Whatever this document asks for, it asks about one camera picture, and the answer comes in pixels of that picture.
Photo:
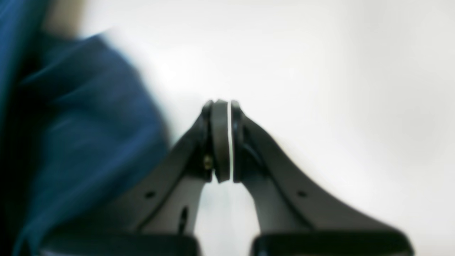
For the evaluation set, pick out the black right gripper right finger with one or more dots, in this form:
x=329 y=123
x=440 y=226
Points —
x=296 y=216

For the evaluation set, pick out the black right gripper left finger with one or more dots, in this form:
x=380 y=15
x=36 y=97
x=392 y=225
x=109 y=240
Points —
x=157 y=216

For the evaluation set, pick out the dark blue t-shirt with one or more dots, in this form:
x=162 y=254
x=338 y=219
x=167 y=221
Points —
x=78 y=127

